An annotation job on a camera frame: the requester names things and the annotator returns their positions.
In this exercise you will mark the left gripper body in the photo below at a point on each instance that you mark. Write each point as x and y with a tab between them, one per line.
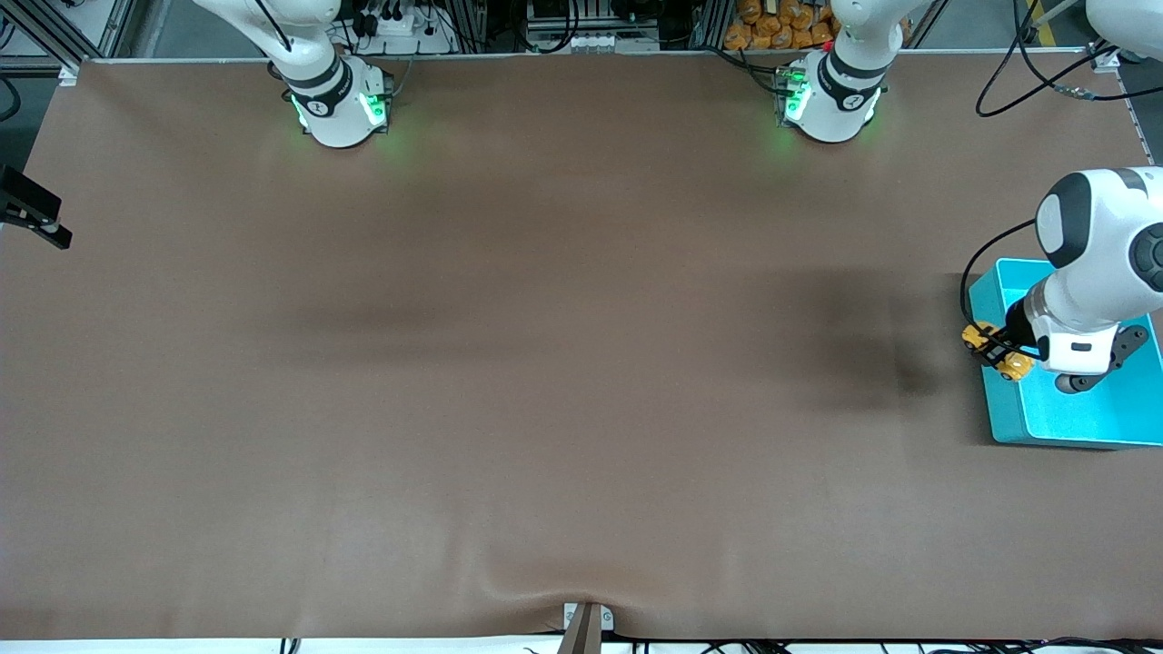
1014	323

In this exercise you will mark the brown table mat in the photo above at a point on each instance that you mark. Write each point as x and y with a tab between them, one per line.
581	363

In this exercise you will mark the teal plastic storage box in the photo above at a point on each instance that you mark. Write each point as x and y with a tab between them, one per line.
1081	418

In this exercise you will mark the white terminal block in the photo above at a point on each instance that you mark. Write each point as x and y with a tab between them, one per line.
607	41

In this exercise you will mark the pile of orange objects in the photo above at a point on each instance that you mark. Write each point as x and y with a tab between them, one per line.
777	27

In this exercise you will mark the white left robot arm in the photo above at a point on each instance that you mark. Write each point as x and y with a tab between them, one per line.
1090	236

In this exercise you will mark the small metal clamp bracket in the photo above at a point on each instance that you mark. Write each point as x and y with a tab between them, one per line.
571	618

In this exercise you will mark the yellow beetle toy car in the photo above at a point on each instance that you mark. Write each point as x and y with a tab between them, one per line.
1013	368

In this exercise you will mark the white power strip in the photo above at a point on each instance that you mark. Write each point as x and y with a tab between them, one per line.
400	25

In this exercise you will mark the aluminium frame profile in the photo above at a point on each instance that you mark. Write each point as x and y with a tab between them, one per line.
54	32

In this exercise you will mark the brown support bar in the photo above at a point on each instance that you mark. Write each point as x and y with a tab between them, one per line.
581	636

